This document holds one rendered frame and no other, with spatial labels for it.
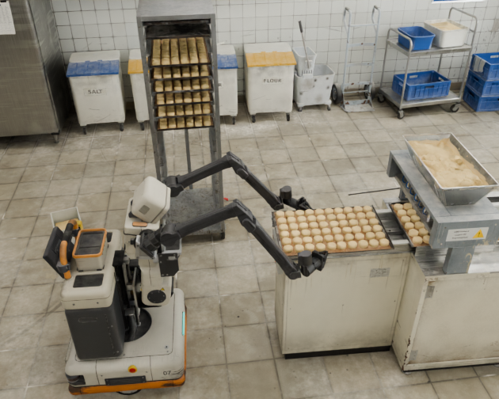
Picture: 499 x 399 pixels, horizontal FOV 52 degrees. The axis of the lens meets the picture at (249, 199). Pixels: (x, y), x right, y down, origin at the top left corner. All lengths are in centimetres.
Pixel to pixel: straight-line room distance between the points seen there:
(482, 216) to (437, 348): 93
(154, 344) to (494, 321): 193
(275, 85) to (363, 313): 341
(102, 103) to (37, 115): 69
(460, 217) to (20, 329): 284
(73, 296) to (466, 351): 223
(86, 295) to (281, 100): 387
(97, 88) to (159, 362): 357
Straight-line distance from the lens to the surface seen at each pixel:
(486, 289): 303
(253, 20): 633
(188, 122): 368
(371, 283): 299
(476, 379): 354
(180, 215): 428
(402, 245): 287
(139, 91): 585
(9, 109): 588
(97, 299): 276
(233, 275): 390
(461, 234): 268
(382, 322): 324
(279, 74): 587
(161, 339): 315
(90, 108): 599
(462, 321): 315
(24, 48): 559
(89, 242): 289
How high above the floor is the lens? 263
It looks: 34 degrees down
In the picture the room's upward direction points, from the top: 1 degrees counter-clockwise
